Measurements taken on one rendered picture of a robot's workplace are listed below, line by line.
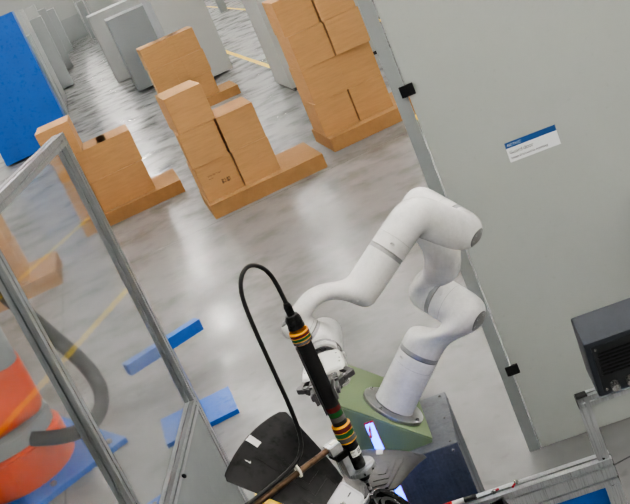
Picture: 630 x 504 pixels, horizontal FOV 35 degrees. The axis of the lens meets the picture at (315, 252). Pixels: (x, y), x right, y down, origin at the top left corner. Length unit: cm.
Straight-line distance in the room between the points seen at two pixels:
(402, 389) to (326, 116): 752
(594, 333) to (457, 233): 42
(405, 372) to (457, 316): 23
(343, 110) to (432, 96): 653
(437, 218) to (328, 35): 785
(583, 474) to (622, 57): 173
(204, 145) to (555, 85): 613
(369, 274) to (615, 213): 187
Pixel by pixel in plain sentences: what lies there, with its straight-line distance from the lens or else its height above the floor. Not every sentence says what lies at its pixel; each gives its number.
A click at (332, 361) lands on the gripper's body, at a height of 151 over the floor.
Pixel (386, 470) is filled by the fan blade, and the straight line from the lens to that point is 243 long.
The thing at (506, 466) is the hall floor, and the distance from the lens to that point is 440.
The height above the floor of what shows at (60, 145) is 202.
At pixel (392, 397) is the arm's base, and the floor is 108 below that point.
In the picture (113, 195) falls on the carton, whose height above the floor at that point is 28.
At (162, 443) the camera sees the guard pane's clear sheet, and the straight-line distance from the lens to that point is 327.
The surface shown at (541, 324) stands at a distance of 417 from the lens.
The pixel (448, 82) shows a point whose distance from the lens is 380.
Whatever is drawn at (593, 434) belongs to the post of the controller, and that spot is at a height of 94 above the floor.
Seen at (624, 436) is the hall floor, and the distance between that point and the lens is 436.
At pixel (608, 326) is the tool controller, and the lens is 255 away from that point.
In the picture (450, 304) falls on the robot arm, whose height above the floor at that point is 129.
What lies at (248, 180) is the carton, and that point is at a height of 19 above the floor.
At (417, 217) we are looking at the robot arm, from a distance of 237.
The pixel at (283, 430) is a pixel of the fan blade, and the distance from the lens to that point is 230.
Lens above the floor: 245
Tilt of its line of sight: 19 degrees down
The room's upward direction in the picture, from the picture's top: 23 degrees counter-clockwise
